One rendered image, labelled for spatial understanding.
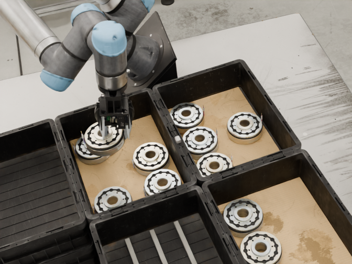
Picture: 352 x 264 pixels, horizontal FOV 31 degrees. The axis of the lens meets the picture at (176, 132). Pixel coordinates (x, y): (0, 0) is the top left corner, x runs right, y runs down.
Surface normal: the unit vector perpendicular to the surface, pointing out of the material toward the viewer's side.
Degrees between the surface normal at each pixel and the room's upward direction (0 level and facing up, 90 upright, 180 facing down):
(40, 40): 21
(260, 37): 0
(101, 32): 7
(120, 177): 0
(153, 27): 43
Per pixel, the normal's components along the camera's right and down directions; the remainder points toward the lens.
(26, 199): -0.09, -0.68
